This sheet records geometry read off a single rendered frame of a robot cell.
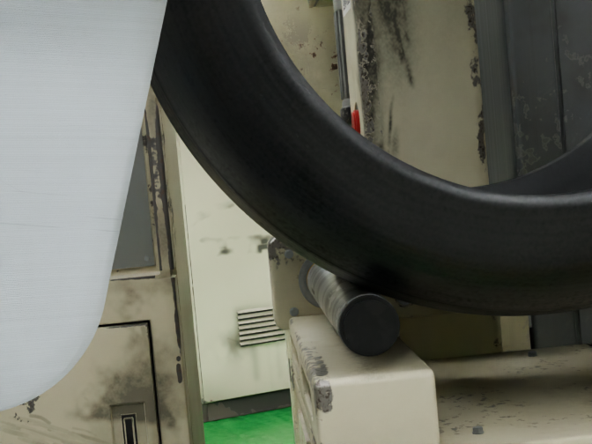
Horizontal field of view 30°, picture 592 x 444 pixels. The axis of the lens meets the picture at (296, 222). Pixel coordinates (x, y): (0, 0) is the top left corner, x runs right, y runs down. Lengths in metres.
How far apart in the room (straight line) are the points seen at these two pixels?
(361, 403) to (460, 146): 0.44
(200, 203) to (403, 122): 3.37
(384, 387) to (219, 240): 3.75
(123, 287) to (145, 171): 0.15
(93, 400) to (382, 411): 0.67
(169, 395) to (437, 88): 0.53
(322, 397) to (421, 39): 0.50
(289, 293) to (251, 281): 3.46
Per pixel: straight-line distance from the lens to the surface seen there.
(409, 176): 0.76
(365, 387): 0.81
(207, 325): 4.55
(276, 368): 4.68
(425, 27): 1.19
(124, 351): 1.41
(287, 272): 1.14
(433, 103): 1.18
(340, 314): 0.81
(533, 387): 1.02
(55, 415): 1.43
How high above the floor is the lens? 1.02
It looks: 3 degrees down
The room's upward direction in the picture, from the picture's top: 5 degrees counter-clockwise
